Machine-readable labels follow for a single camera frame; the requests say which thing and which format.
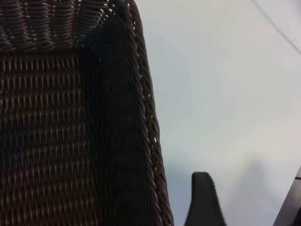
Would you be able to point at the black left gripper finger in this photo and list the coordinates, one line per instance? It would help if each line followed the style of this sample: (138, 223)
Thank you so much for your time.
(204, 200)

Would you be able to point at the dark brown wicker basket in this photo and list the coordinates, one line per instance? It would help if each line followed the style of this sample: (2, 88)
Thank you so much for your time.
(58, 117)

